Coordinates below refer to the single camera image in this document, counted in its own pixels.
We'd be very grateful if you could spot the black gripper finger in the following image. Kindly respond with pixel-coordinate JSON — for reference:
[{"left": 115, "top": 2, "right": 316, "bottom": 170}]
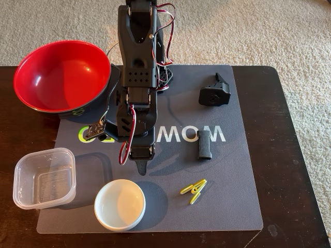
[{"left": 134, "top": 158, "right": 150, "bottom": 177}]

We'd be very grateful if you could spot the black gripper body with motor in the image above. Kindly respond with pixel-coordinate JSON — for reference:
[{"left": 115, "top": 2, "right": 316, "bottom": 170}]
[{"left": 126, "top": 135, "right": 158, "bottom": 161}]

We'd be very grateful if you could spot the small white round dish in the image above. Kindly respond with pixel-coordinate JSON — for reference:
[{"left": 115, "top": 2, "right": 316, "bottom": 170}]
[{"left": 94, "top": 179, "right": 146, "bottom": 232}]

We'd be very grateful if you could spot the yellow wire clip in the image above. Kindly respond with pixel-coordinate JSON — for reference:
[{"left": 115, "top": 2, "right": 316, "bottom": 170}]
[{"left": 179, "top": 178, "right": 207, "bottom": 205}]

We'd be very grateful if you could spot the small black handle piece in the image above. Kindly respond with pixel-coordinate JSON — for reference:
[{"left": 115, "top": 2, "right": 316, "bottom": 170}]
[{"left": 197, "top": 130, "right": 213, "bottom": 160}]

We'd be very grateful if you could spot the black printed motor mount part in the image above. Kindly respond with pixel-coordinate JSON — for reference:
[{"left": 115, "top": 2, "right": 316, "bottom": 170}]
[{"left": 198, "top": 72, "right": 232, "bottom": 107}]

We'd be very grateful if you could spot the clear plastic food container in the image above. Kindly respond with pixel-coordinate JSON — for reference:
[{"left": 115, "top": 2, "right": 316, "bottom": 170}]
[{"left": 12, "top": 147, "right": 77, "bottom": 210}]

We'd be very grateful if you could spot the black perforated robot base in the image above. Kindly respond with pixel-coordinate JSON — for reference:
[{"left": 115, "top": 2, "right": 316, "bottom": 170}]
[{"left": 154, "top": 64, "right": 174, "bottom": 92}]

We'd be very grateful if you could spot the red bowl with black outside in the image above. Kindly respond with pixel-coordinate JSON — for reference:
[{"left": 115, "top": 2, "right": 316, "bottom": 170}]
[{"left": 12, "top": 40, "right": 122, "bottom": 122}]

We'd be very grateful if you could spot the grey WOWROBO mat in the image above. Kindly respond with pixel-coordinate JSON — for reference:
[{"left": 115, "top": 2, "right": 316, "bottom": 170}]
[{"left": 36, "top": 64, "right": 264, "bottom": 235}]

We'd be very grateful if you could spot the red white servo cable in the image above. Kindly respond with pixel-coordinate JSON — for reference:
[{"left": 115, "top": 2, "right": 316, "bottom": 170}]
[
  {"left": 154, "top": 2, "right": 177, "bottom": 66},
  {"left": 118, "top": 104, "right": 137, "bottom": 166}
]

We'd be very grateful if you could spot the wrist camera board with mount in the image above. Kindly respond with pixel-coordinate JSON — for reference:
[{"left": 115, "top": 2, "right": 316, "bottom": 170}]
[{"left": 84, "top": 118, "right": 122, "bottom": 143}]

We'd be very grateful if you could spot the thin grey cable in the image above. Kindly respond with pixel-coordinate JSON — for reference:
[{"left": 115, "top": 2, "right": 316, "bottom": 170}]
[{"left": 105, "top": 42, "right": 120, "bottom": 56}]

